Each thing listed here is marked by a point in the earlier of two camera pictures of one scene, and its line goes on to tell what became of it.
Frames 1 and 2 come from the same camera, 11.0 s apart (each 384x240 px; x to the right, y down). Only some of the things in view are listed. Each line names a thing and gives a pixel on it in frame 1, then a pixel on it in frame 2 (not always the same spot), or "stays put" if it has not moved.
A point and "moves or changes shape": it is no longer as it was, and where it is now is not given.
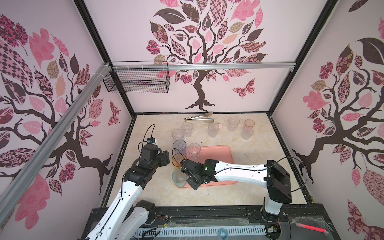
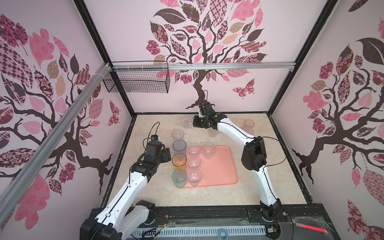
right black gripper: (194, 186) -> (195, 123)
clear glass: (187, 127) moves or changes shape
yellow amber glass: (177, 158) stays put
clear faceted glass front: (195, 158) stays put
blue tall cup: (179, 146) stays put
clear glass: (194, 149) stays put
